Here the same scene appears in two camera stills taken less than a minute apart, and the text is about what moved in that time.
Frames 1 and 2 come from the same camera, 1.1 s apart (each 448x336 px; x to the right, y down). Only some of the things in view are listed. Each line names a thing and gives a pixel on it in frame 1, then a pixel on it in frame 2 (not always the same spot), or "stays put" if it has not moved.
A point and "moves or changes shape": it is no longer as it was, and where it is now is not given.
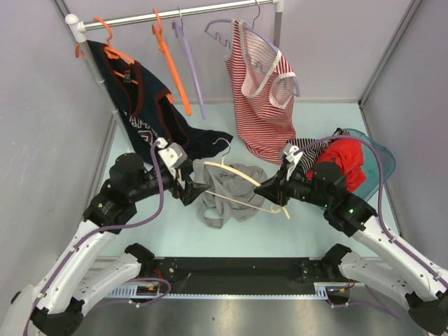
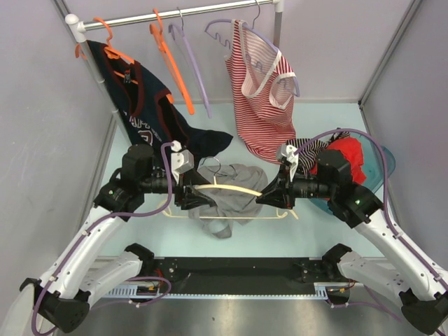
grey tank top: (214, 211) moves or changes shape
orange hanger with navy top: (115, 53) stays put
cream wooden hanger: (274, 210) → (281, 213)
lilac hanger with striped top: (253, 28) stays put
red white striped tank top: (262, 86) stays put
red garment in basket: (348, 155) stays put
